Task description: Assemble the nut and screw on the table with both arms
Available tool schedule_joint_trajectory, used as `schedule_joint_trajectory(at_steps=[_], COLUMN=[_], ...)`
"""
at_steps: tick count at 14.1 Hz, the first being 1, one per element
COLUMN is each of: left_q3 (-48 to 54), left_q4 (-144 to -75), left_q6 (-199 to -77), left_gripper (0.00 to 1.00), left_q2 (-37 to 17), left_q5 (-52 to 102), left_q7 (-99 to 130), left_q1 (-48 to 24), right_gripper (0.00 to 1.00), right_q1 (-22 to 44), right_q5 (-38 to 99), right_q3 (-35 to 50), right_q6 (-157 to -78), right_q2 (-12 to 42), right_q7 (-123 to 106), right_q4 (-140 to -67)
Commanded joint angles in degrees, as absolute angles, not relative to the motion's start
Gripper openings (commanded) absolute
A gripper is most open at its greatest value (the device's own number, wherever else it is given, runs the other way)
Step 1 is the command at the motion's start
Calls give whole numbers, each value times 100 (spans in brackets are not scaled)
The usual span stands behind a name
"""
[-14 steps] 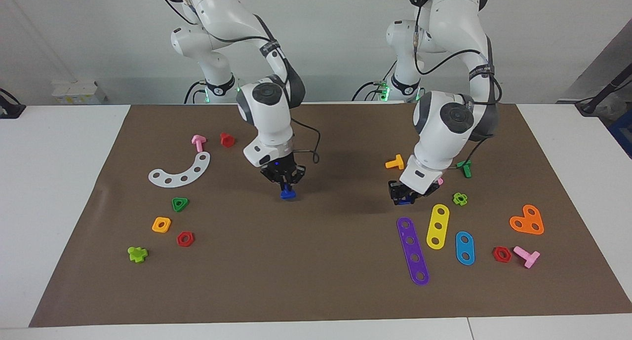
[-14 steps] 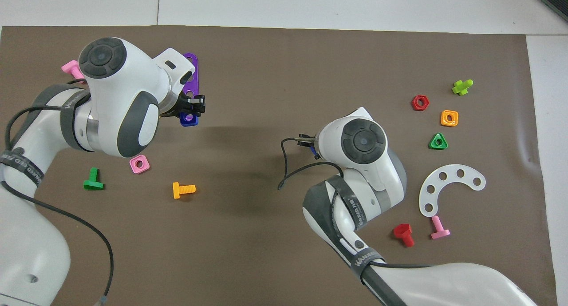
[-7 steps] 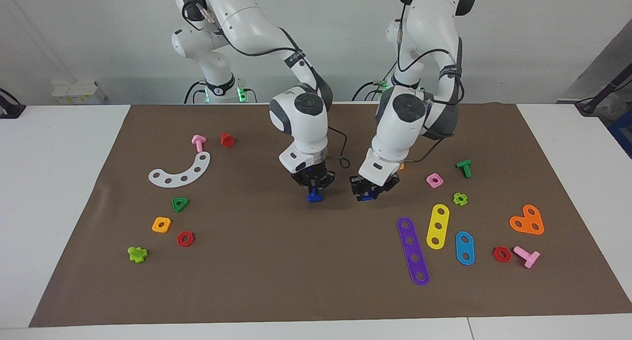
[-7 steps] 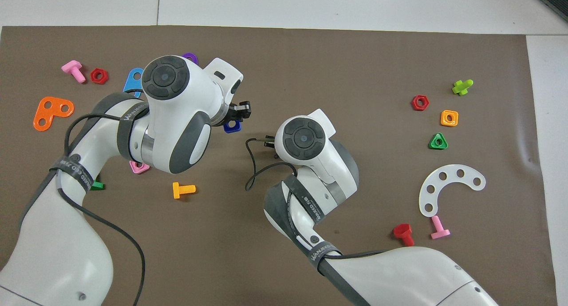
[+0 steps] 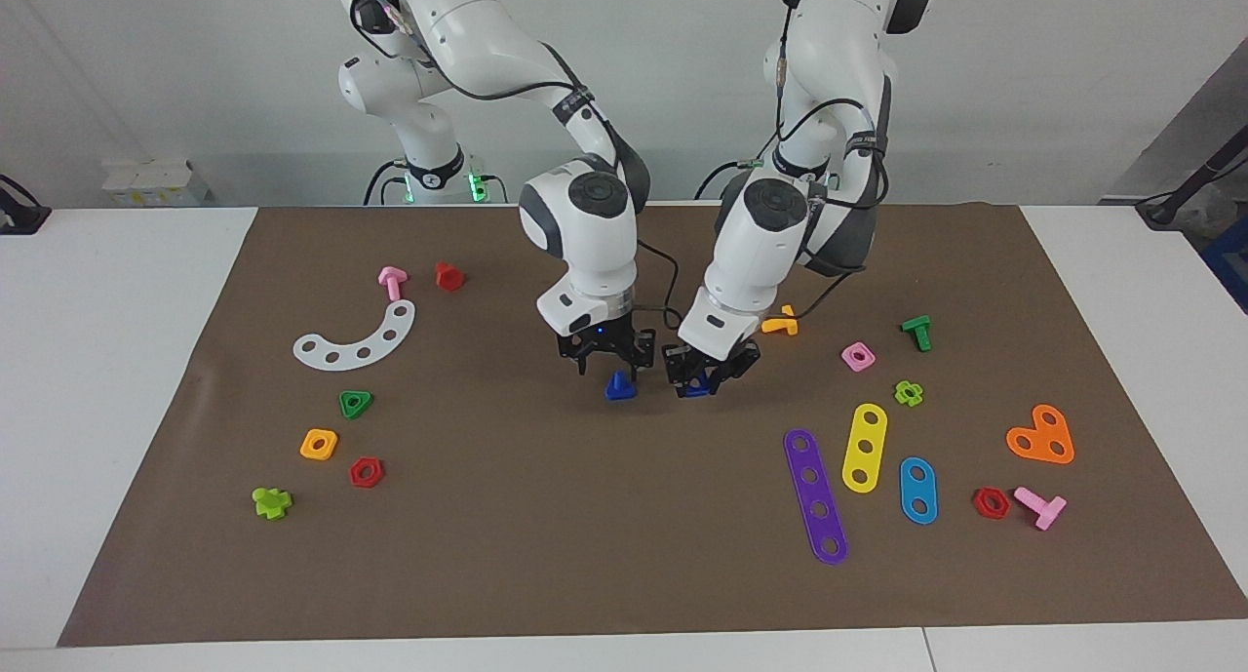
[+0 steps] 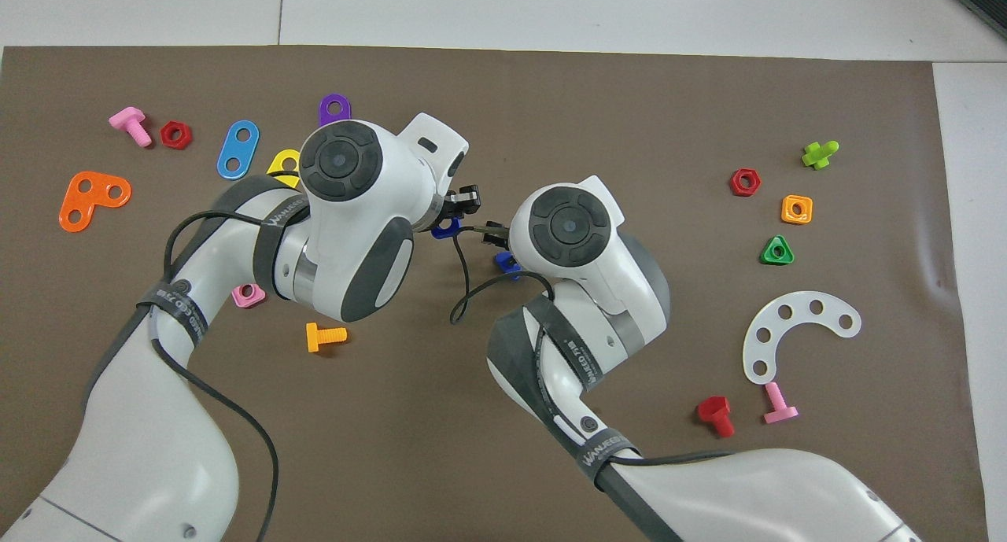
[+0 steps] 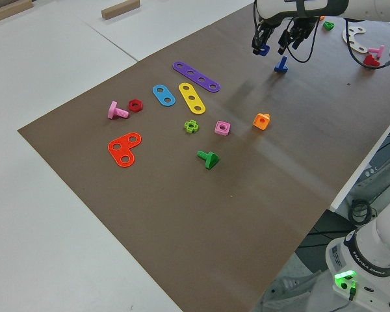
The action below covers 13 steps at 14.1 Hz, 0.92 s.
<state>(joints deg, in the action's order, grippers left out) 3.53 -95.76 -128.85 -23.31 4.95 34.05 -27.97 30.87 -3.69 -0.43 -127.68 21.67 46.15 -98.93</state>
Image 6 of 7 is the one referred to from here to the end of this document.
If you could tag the blue two-hole plastic plate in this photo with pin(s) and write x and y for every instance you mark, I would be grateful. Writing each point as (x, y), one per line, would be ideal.
(238, 149)

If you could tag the white curved five-hole plate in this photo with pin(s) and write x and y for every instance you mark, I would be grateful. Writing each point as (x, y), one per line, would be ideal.
(800, 306)

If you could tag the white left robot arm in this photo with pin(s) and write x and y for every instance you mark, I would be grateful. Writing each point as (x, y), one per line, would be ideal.
(346, 235)

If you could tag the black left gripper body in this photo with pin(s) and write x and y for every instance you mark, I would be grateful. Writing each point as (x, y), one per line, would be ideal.
(453, 204)

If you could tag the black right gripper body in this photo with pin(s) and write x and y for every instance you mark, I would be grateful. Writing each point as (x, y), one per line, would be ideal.
(508, 237)

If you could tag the yellow three-hole plastic plate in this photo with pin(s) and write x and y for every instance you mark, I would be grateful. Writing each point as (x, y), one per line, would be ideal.
(272, 168)

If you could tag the pink square plastic nut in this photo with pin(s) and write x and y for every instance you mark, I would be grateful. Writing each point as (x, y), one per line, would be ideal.
(237, 300)

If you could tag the brown table mat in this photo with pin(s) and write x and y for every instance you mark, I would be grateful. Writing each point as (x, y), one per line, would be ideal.
(551, 101)

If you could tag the lime cross-head plastic screw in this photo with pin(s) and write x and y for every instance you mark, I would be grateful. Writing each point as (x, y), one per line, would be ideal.
(818, 156)

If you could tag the orange plastic screw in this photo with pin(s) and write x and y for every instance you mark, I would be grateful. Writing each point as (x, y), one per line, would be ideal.
(315, 337)

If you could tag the blue square plastic nut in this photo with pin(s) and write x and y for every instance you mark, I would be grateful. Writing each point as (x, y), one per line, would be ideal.
(446, 229)

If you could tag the blue triangular-head plastic screw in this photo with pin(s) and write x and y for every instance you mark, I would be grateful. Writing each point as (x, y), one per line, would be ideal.
(507, 265)

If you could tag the orange square plastic nut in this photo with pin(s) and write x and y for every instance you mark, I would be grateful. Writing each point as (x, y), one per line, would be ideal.
(786, 212)

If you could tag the pink plastic screw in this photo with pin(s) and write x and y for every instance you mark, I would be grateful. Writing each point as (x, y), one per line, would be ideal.
(775, 400)
(126, 119)

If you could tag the red plastic screw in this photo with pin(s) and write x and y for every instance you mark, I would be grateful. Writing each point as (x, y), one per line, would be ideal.
(712, 408)

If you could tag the orange heart-shaped plastic plate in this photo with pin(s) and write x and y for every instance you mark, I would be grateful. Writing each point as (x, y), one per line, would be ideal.
(94, 204)

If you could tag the red hexagonal plastic nut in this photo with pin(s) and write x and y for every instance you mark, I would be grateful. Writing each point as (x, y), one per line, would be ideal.
(735, 184)
(165, 135)

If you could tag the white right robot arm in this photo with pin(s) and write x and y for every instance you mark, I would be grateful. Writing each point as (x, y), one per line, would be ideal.
(598, 259)

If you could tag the purple four-hole plastic strip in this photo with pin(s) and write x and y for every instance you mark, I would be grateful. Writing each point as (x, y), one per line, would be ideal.
(324, 121)

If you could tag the green triangular plastic nut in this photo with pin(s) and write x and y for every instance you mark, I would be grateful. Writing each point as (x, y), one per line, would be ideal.
(767, 257)

